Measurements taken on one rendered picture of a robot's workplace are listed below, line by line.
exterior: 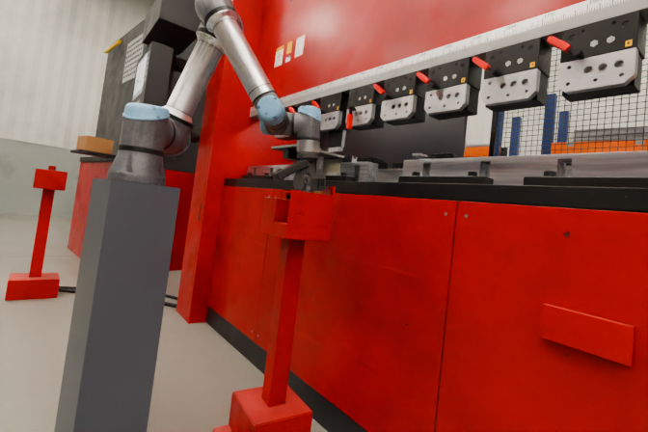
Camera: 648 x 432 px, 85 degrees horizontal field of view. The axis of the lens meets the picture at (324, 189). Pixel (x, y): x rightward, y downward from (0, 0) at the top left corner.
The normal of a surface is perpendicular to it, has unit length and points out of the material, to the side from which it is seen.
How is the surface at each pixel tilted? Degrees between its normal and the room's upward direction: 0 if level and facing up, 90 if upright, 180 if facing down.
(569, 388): 90
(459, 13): 90
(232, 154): 90
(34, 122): 90
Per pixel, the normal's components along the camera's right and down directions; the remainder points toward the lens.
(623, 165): -0.77, -0.12
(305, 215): 0.54, 0.02
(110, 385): 0.71, 0.05
